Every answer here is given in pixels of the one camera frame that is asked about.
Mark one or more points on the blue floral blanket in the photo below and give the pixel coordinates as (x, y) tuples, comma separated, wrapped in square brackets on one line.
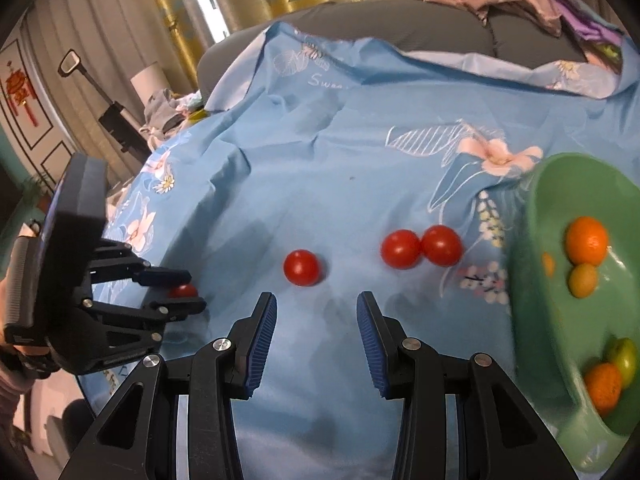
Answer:
[(325, 185)]

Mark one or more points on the red tomato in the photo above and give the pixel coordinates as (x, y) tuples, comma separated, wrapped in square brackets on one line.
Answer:
[(184, 290), (301, 267), (400, 249), (441, 245)]

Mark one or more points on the small yellow fruit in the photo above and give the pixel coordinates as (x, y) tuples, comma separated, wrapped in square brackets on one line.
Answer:
[(583, 280), (549, 264)]

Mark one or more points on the person's left forearm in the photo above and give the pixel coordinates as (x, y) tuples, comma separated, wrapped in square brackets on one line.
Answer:
[(15, 377)]

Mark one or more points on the small orange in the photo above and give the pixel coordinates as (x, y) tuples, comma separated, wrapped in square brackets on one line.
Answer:
[(602, 385)]

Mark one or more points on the purple garment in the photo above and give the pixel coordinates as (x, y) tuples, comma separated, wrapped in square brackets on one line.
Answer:
[(590, 25)]

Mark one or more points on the yellow patterned curtain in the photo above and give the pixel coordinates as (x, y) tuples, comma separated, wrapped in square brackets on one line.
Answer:
[(170, 10)]

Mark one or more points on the potted plant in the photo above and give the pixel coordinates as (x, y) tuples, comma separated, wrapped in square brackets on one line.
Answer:
[(32, 190)]

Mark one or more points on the red knot wall decoration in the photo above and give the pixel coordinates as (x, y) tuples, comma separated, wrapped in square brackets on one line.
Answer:
[(20, 87)]

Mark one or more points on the grey sofa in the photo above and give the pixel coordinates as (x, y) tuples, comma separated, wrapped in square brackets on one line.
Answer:
[(425, 30)]

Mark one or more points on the large orange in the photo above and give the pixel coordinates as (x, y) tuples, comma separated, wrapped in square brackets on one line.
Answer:
[(586, 240)]

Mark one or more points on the white cylinder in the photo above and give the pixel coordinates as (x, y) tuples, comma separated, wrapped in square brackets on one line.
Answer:
[(147, 80)]

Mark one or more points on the green plastic bowl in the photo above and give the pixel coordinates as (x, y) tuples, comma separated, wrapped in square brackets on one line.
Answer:
[(545, 320)]

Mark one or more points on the pile of grey clothes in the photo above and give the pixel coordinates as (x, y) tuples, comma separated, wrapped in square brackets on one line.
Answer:
[(170, 105)]

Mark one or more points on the black vacuum cleaner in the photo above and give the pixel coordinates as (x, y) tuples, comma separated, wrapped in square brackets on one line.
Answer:
[(117, 122)]

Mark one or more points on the green tomato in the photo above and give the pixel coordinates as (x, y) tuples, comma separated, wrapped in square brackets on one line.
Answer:
[(624, 360)]

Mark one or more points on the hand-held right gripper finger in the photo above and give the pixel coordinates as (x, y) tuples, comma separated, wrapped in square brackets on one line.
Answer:
[(372, 345)]

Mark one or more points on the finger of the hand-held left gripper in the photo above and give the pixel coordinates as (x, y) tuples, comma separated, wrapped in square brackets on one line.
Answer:
[(165, 276), (182, 307)]

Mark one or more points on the person's left hand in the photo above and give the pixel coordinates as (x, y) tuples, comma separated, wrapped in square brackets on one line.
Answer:
[(7, 310)]

